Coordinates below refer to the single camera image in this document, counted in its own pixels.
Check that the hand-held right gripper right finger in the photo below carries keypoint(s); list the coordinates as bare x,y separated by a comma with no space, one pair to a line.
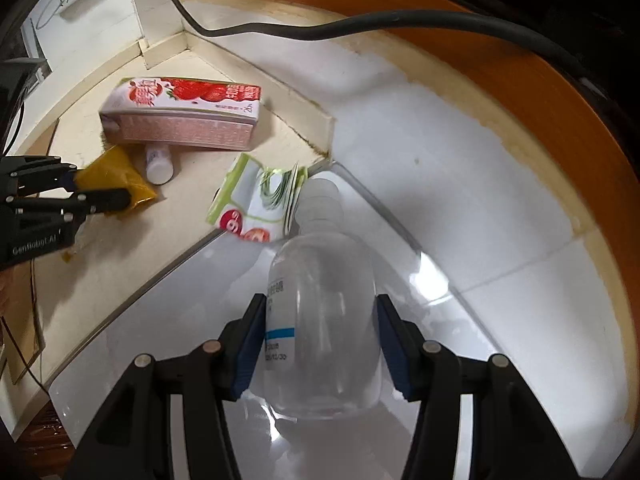
395,355

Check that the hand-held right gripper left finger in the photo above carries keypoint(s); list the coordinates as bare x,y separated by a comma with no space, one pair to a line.
250,355

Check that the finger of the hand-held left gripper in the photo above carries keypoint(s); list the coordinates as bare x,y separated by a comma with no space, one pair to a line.
45,172
100,202

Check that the mustard yellow packet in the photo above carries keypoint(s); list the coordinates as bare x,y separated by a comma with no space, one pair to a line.
125,175

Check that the small white bottle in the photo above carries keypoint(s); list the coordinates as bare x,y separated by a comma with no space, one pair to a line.
159,167

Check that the clear plastic bottle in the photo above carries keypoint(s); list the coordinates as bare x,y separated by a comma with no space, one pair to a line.
320,310

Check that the pink strawberry milk carton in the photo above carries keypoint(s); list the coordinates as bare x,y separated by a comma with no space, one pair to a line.
190,125

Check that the green and white packet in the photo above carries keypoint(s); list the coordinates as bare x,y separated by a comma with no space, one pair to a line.
245,195

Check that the brown cardboard sheet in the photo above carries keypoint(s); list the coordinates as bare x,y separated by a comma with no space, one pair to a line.
20,310

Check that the orange wooden window frame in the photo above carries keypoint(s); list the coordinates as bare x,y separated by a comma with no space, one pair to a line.
565,85

